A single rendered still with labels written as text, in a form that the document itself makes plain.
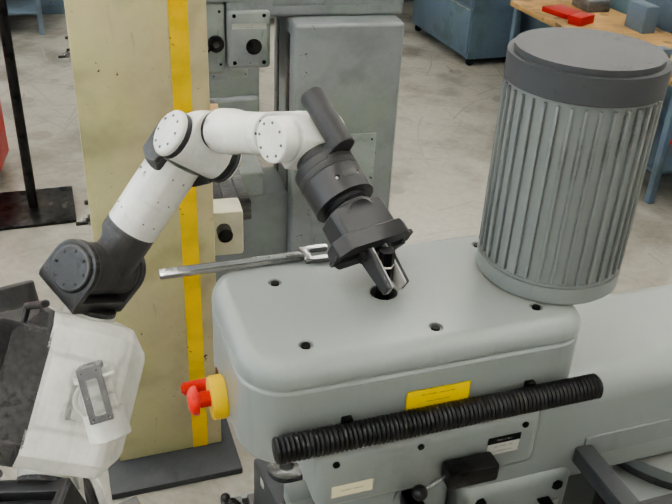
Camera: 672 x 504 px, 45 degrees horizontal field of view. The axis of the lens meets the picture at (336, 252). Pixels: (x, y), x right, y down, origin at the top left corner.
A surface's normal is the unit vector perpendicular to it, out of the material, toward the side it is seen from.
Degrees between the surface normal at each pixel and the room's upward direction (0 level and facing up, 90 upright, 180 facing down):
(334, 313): 0
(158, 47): 90
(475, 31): 90
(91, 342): 58
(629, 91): 90
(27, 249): 0
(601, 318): 0
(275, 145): 81
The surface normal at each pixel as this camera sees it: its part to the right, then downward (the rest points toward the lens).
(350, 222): 0.33, -0.52
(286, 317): 0.04, -0.86
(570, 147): -0.31, 0.47
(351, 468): 0.32, 0.49
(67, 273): -0.37, -0.03
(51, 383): 0.49, -0.08
